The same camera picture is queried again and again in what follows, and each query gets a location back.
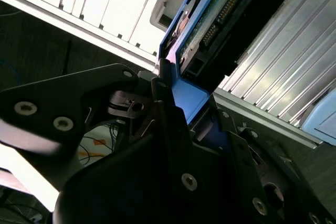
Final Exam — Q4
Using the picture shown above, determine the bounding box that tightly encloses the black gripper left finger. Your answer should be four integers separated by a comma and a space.
0, 58, 201, 193

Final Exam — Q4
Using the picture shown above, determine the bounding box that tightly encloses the hard disk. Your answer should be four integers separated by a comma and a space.
156, 0, 312, 156

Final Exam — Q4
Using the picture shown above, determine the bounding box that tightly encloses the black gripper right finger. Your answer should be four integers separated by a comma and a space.
208, 97, 336, 224

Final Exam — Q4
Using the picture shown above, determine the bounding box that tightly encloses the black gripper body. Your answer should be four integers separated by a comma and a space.
52, 129, 260, 224

